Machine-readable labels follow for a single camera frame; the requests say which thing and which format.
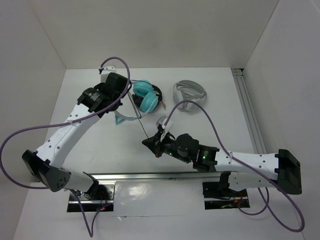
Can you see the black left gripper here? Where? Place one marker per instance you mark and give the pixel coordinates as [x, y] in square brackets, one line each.
[98, 86]

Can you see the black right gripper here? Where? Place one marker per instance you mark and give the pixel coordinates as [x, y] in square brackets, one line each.
[155, 144]

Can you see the teal cat ear headphones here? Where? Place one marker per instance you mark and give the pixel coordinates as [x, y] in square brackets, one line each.
[120, 118]

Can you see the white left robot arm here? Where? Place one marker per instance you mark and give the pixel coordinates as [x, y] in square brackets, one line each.
[46, 162]

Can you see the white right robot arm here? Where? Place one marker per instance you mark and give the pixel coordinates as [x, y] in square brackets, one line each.
[238, 170]

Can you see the black headphones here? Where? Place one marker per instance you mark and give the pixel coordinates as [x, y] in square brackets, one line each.
[147, 97]

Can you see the white gaming headset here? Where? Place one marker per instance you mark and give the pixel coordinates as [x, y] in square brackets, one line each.
[188, 90]

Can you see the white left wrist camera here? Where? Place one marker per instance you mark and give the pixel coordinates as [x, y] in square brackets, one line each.
[105, 70]

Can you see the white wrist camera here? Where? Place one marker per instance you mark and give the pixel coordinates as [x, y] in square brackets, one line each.
[164, 124]
[105, 70]

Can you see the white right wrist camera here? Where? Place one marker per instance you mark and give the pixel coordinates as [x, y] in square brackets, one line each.
[164, 124]

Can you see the aluminium front rail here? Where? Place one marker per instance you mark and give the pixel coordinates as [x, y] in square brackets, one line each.
[158, 176]

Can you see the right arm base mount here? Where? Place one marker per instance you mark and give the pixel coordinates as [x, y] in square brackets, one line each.
[218, 195]

